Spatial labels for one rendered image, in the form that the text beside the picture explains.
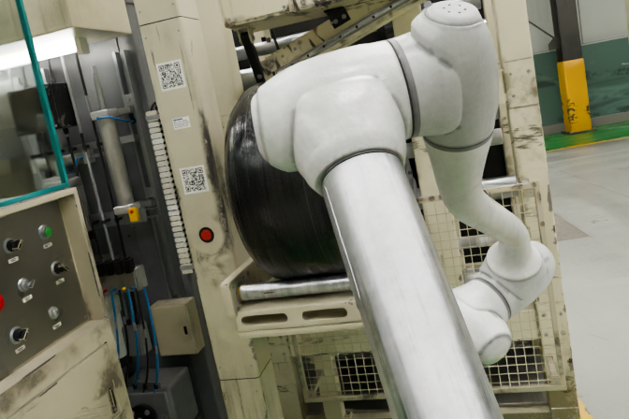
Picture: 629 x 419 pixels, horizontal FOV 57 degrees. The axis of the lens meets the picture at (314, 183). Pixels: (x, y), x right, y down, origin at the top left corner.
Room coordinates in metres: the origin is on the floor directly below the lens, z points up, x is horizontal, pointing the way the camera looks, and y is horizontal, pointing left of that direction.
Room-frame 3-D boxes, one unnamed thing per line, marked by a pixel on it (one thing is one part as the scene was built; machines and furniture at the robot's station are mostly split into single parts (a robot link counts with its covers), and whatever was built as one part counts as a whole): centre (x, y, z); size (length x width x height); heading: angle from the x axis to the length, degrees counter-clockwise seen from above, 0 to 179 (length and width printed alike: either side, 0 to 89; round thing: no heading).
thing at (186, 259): (1.66, 0.40, 1.19); 0.05 x 0.04 x 0.48; 165
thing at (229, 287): (1.67, 0.23, 0.90); 0.40 x 0.03 x 0.10; 165
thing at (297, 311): (1.49, 0.09, 0.83); 0.36 x 0.09 x 0.06; 75
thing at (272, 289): (1.49, 0.09, 0.90); 0.35 x 0.05 x 0.05; 75
